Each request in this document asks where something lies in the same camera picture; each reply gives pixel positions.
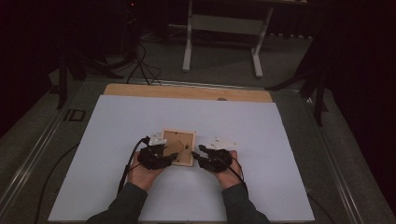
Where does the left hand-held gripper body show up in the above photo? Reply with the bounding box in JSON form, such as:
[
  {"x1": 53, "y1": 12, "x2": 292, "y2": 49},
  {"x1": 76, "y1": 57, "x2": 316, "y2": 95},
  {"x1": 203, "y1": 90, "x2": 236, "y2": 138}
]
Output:
[{"x1": 137, "y1": 132, "x2": 172, "y2": 171}]

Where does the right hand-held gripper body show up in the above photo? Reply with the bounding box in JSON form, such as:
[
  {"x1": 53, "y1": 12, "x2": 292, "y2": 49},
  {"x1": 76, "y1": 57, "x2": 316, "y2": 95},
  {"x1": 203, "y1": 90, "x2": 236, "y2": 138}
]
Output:
[{"x1": 199, "y1": 136, "x2": 238, "y2": 174}]

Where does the square wooden clock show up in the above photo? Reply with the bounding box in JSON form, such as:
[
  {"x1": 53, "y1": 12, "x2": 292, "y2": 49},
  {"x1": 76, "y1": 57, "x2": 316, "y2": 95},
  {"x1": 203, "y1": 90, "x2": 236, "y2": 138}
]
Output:
[{"x1": 161, "y1": 128, "x2": 197, "y2": 167}]

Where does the person's right hand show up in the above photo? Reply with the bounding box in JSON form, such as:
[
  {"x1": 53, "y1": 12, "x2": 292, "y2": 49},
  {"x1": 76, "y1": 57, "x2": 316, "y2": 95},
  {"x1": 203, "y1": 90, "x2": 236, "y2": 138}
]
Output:
[{"x1": 211, "y1": 150, "x2": 243, "y2": 190}]

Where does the person's left hand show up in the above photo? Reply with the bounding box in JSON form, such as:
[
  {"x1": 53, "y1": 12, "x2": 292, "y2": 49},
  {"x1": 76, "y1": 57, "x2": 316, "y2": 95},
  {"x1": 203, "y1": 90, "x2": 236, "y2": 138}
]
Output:
[{"x1": 127, "y1": 153, "x2": 163, "y2": 192}]

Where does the white table sheet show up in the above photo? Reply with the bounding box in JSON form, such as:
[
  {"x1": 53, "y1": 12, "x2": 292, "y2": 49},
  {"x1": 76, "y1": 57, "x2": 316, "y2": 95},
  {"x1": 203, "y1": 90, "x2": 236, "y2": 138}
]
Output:
[{"x1": 48, "y1": 94, "x2": 316, "y2": 223}]

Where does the black metal stand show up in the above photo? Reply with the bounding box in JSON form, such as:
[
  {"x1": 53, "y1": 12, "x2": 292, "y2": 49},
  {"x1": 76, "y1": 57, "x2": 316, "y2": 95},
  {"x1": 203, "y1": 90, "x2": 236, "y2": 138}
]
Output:
[
  {"x1": 55, "y1": 46, "x2": 124, "y2": 110},
  {"x1": 264, "y1": 31, "x2": 330, "y2": 127}
]

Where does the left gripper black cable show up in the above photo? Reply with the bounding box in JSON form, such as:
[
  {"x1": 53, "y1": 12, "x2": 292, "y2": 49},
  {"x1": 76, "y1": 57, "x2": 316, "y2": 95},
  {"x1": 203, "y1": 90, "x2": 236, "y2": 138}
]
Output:
[{"x1": 117, "y1": 135, "x2": 151, "y2": 194}]

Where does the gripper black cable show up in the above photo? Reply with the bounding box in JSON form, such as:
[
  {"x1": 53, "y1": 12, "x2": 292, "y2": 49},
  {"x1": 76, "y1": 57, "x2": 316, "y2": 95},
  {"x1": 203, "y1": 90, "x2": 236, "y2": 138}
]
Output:
[
  {"x1": 218, "y1": 155, "x2": 249, "y2": 191},
  {"x1": 117, "y1": 135, "x2": 151, "y2": 194}
]

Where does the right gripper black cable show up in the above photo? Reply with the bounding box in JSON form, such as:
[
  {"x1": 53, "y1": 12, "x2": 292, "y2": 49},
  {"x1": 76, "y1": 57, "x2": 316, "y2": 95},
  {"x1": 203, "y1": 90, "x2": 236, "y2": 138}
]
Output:
[{"x1": 218, "y1": 155, "x2": 249, "y2": 191}]

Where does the bundle of black cables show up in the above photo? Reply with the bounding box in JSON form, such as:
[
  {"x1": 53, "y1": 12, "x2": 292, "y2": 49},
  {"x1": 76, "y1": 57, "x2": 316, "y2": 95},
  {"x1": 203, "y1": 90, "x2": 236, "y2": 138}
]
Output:
[{"x1": 125, "y1": 40, "x2": 163, "y2": 87}]

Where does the black floor bracket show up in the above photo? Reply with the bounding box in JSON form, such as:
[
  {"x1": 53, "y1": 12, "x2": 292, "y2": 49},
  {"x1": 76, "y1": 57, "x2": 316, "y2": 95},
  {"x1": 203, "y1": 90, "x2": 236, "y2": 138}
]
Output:
[{"x1": 64, "y1": 108, "x2": 87, "y2": 122}]

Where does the black floor cable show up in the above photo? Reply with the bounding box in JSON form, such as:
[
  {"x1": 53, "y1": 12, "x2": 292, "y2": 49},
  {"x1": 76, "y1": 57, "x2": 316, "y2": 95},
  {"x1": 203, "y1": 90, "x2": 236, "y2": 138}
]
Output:
[
  {"x1": 33, "y1": 143, "x2": 80, "y2": 224},
  {"x1": 306, "y1": 192, "x2": 335, "y2": 224}
]

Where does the metal floor rail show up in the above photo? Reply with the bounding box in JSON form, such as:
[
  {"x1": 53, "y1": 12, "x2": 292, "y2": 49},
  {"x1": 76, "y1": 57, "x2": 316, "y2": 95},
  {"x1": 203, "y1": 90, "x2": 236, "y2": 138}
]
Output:
[
  {"x1": 303, "y1": 96, "x2": 365, "y2": 224},
  {"x1": 0, "y1": 90, "x2": 78, "y2": 213}
]

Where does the white metal table frame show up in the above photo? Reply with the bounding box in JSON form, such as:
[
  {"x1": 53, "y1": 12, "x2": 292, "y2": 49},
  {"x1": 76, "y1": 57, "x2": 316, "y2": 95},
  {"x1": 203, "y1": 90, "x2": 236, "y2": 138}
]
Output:
[{"x1": 181, "y1": 0, "x2": 275, "y2": 78}]

